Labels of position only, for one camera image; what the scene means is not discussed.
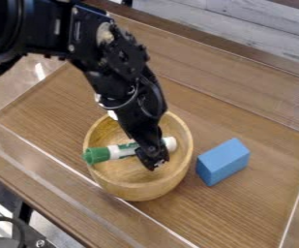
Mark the brown wooden bowl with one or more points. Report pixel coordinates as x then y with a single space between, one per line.
129 180

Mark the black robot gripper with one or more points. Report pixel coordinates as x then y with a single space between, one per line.
114 62

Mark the black table leg bracket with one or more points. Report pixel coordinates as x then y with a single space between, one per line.
25 232

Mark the blue foam block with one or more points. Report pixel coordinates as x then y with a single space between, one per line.
222 161

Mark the green Expo marker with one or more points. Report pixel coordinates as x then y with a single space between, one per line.
96 155

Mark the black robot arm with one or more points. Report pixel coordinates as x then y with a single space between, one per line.
36 27

